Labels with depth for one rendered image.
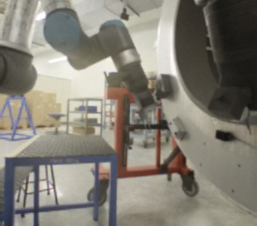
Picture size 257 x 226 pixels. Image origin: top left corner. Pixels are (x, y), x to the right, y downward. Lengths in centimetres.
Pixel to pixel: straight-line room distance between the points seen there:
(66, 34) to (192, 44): 75
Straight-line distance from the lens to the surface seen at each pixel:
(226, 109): 21
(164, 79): 107
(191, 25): 109
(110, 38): 59
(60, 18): 49
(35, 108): 720
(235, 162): 74
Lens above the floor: 78
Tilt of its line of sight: 4 degrees up
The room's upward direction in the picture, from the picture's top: 1 degrees clockwise
